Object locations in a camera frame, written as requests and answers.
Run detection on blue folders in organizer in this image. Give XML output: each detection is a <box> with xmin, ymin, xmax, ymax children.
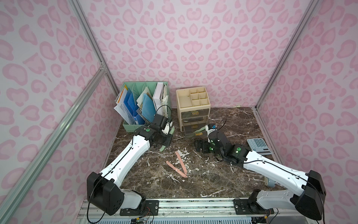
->
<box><xmin>125</xmin><ymin>87</ymin><xmax>156</xmax><ymax>125</ymax></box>

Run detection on pink fruit knife left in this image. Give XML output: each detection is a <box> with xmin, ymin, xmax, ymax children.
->
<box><xmin>166</xmin><ymin>161</ymin><xmax>188</xmax><ymax>178</ymax></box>

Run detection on beige three-drawer organizer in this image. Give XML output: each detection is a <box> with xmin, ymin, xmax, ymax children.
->
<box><xmin>176</xmin><ymin>86</ymin><xmax>211</xmax><ymax>137</ymax></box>

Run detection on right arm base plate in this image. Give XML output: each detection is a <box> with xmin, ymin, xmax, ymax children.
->
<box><xmin>233</xmin><ymin>198</ymin><xmax>275</xmax><ymax>216</ymax></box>

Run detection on grey blue calculator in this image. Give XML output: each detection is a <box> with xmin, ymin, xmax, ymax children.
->
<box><xmin>247</xmin><ymin>138</ymin><xmax>272</xmax><ymax>155</ymax></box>

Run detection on green file organizer box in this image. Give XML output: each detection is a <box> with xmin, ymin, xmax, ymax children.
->
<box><xmin>121</xmin><ymin>81</ymin><xmax>172</xmax><ymax>133</ymax></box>

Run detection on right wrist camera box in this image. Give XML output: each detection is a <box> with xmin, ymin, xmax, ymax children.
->
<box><xmin>205</xmin><ymin>124</ymin><xmax>217</xmax><ymax>136</ymax></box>

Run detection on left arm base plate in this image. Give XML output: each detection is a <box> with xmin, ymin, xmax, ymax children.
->
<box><xmin>120</xmin><ymin>200</ymin><xmax>159</xmax><ymax>216</ymax></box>

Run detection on green fruit knife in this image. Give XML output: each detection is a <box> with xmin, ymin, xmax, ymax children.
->
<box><xmin>193</xmin><ymin>125</ymin><xmax>208</xmax><ymax>133</ymax></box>
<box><xmin>159</xmin><ymin>127</ymin><xmax>175</xmax><ymax>152</ymax></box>

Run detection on pink fruit knife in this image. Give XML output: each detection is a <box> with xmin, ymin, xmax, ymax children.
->
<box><xmin>175</xmin><ymin>151</ymin><xmax>187</xmax><ymax>177</ymax></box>
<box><xmin>166</xmin><ymin>161</ymin><xmax>188</xmax><ymax>178</ymax></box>

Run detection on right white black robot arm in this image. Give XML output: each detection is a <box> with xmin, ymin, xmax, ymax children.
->
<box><xmin>194</xmin><ymin>124</ymin><xmax>326</xmax><ymax>221</ymax></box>

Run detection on pink fruit knife right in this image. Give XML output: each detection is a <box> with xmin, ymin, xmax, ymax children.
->
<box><xmin>175</xmin><ymin>151</ymin><xmax>187</xmax><ymax>177</ymax></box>

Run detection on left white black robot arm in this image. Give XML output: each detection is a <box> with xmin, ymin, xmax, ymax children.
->
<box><xmin>87</xmin><ymin>114</ymin><xmax>174</xmax><ymax>215</ymax></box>

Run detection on aluminium front rail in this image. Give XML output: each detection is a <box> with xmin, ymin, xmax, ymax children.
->
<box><xmin>75</xmin><ymin>197</ymin><xmax>322</xmax><ymax>224</ymax></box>

